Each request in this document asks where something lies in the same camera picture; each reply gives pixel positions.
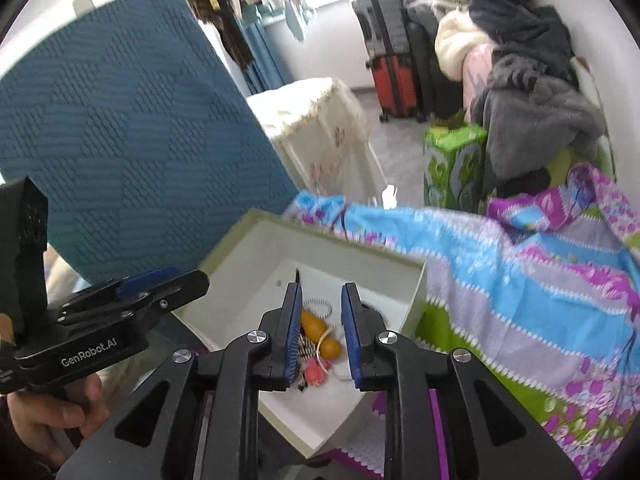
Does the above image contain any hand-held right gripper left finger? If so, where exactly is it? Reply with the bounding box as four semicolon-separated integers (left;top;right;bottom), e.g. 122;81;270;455
56;282;305;480

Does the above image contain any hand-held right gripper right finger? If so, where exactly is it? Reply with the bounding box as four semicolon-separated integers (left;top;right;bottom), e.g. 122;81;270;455
341;282;583;480

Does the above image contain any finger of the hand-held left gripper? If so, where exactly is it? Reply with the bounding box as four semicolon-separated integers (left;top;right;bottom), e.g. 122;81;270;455
57;269;211;335
62;266;182;313

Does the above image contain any orange gourd pendant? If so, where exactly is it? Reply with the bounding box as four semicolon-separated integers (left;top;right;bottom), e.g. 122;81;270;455
300;310;344;361

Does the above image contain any black beige woven bracelet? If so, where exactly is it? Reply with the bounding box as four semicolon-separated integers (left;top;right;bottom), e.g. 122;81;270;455
297;332;322;392

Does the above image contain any silver bead necklace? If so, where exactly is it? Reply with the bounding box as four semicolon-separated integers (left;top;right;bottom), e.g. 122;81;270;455
305;297;335;319

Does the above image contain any white cardboard box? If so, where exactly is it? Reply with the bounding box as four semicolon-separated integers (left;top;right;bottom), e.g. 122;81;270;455
172;208;430;460

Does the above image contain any person's left hand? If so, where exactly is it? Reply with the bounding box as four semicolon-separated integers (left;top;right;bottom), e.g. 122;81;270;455
7;374;110;468

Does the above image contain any floral patterned bedsheet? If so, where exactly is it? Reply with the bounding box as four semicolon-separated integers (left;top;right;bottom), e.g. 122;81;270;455
282;162;640;480

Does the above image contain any green printed box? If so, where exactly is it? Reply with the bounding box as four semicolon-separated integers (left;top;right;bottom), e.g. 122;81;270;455
422;122;489;213

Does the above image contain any white lace covered table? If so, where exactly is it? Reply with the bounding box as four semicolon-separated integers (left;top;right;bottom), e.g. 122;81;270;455
247;77;387;202

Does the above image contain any red suitcase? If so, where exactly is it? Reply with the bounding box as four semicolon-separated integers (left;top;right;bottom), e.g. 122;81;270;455
367;54;429;123

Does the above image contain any blue curtain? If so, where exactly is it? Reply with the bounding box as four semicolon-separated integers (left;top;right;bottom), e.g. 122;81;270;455
235;5;287;96

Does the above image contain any lime green cushion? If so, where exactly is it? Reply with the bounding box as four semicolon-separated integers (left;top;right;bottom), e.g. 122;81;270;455
547;145;616;182

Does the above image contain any black suitcase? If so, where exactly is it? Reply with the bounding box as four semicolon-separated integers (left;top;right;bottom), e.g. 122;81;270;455
405;7;467;122

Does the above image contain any yellow plaid hanging garment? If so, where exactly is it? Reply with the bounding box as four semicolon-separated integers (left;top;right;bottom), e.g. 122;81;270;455
167;0;257;69

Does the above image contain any grey fleece garment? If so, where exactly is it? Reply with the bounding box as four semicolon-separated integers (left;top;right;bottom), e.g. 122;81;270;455
470;55;607;187

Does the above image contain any pink blanket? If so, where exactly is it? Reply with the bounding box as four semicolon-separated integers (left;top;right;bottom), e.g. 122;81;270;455
461;44;501;111

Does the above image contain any dark grey suitcase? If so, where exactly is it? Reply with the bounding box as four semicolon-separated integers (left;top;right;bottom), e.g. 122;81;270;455
351;0;416;61

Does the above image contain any cream fleece blanket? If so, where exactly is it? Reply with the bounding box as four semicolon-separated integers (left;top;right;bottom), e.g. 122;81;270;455
434;10;496;82

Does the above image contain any dark clothes pile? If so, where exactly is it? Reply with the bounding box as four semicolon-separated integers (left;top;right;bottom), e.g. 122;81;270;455
470;0;581;89

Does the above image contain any pink charm with white cord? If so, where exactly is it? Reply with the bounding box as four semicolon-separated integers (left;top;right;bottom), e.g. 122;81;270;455
302;357;357;389

